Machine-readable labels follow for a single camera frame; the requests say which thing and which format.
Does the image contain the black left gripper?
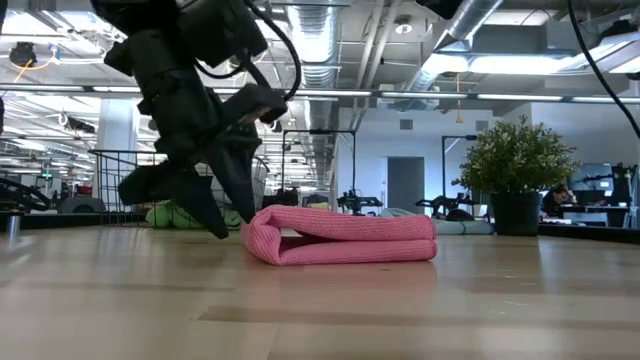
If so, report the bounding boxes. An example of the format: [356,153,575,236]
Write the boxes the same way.
[103,28,263,240]

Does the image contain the green microfiber towel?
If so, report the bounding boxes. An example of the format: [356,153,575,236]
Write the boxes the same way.
[144,198,244,231]

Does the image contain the wire mesh basket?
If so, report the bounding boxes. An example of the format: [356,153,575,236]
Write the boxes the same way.
[88,148,271,227]

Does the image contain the pink microfiber towel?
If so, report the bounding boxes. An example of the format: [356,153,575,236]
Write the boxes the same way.
[240,203,439,267]

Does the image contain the black background robot rig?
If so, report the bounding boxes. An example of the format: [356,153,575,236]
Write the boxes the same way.
[337,189,384,216]
[414,194,470,222]

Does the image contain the black ceiling device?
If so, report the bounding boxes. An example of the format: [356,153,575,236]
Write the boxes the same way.
[8,41,37,69]

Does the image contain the yellow hanging pendant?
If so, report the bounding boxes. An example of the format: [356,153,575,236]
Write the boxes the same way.
[453,73,464,125]

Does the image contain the potted green plant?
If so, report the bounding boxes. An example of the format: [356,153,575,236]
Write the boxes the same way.
[451,114,582,238]

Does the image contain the seated person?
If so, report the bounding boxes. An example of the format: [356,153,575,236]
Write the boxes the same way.
[541,183,577,217]

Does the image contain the background monitor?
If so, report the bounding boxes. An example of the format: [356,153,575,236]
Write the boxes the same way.
[569,162,617,206]

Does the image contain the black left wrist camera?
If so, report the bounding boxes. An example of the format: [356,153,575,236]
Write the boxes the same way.
[222,83,290,126]

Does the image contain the black metal stand frame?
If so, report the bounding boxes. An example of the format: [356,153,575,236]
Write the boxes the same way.
[281,128,357,214]
[441,133,479,201]

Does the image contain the black left camera cable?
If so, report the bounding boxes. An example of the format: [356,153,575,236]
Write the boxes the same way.
[192,0,304,104]

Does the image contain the black camera cable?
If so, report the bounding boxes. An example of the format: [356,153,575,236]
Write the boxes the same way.
[566,0,640,141]
[192,0,304,104]

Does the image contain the silver metal post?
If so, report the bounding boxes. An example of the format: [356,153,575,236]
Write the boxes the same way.
[5,214,22,242]

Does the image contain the black aluminium table frame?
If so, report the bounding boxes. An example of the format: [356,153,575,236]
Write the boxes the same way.
[0,212,640,246]

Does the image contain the black right camera cable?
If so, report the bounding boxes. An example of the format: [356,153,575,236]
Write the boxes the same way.
[566,0,640,141]

